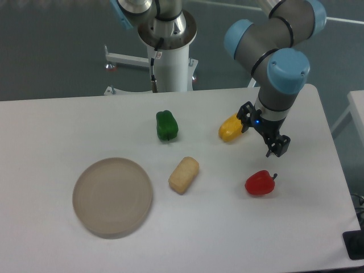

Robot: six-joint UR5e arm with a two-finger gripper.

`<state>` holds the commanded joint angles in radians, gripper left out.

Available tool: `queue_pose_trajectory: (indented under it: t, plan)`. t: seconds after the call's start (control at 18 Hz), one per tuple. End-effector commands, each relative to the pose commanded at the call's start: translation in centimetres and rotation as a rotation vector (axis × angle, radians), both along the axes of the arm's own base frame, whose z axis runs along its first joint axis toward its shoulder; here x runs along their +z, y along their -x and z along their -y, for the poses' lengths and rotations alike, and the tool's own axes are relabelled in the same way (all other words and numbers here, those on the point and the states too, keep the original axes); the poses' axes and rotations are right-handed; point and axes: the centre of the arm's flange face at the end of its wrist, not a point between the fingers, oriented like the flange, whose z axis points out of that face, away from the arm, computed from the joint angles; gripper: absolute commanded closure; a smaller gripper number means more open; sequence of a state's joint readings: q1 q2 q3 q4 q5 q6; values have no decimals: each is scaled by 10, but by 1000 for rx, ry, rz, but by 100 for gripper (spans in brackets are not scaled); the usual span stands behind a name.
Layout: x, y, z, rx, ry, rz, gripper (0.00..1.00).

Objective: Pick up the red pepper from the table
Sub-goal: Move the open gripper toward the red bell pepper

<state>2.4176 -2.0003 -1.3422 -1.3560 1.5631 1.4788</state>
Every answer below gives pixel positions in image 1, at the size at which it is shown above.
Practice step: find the round beige plate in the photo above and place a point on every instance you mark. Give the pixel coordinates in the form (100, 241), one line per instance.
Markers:
(112, 197)

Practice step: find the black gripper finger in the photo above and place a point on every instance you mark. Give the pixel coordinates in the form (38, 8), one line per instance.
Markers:
(278, 145)
(244, 115)

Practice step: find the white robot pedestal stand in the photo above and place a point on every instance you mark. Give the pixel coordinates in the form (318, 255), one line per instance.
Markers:
(167, 42)

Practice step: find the white side table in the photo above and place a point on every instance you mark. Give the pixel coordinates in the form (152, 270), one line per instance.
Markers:
(354, 112)

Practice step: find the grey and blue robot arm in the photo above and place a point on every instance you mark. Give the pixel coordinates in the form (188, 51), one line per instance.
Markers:
(267, 52)

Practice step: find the yellow bell pepper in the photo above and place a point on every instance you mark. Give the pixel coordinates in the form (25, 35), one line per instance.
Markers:
(230, 129)

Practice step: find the beige bread loaf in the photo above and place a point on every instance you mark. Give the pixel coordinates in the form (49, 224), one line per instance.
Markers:
(183, 175)

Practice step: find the red bell pepper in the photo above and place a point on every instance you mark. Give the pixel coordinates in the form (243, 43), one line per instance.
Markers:
(260, 183)

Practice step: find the green bell pepper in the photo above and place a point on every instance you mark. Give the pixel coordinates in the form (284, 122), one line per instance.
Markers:
(166, 125)

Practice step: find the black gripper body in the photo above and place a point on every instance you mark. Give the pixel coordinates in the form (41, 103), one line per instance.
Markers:
(268, 129)

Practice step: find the black device at table edge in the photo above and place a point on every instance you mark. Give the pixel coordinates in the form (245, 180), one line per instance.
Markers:
(354, 244)

